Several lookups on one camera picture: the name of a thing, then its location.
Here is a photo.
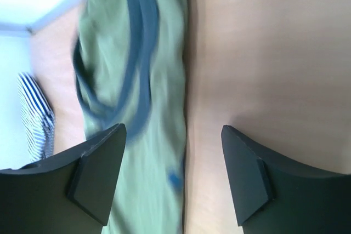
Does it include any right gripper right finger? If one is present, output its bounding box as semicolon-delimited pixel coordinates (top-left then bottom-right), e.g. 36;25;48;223
221;125;350;233

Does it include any blue white striped tank top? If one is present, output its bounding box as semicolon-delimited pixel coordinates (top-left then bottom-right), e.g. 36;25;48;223
18;72;55;162

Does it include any olive green tank top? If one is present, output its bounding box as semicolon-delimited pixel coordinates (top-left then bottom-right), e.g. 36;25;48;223
72;0;188;233

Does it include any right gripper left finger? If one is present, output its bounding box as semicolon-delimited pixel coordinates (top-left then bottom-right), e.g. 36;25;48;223
1;124;126;233

